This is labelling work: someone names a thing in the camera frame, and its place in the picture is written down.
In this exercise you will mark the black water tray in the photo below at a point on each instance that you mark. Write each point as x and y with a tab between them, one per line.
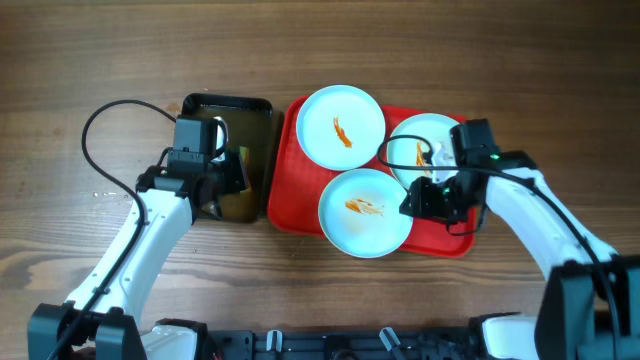
251	124

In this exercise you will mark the green sponge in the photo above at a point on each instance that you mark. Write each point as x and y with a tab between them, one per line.
244	154

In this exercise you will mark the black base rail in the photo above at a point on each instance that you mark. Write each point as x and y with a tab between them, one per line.
447	343

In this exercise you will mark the white plate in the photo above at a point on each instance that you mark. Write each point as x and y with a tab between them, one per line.
340	127
359	213
407	135

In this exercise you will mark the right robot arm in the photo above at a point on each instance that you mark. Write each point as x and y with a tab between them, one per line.
590	306

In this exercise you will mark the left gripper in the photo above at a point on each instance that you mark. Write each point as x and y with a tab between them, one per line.
238	179

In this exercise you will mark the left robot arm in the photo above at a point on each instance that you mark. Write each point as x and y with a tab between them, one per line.
98	320

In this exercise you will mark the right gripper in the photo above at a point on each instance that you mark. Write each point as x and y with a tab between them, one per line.
424	205

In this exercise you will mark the red plastic tray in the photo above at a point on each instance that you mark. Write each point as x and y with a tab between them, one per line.
297	186

